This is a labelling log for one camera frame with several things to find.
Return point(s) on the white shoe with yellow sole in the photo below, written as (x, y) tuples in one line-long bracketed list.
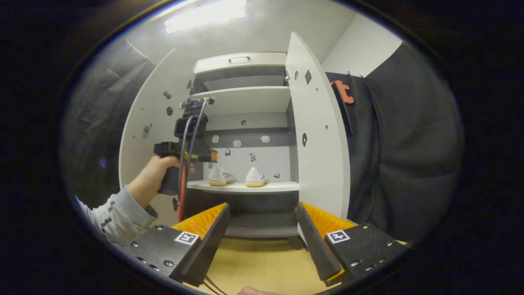
[(254, 177)]

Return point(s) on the black backdrop cloth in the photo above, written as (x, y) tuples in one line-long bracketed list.
[(409, 155)]

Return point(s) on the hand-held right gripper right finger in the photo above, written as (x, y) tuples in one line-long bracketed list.
[(313, 241)]

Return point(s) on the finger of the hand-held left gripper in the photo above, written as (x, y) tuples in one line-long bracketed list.
[(214, 155)]

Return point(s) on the white cabinet shelf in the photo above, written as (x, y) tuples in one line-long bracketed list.
[(249, 100), (254, 187)]

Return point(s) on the white shoe cabinet door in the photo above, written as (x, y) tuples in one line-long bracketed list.
[(139, 155), (323, 164)]

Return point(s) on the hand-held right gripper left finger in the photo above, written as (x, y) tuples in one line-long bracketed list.
[(215, 237)]

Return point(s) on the white shoe with striped side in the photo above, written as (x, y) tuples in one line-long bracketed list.
[(217, 176)]

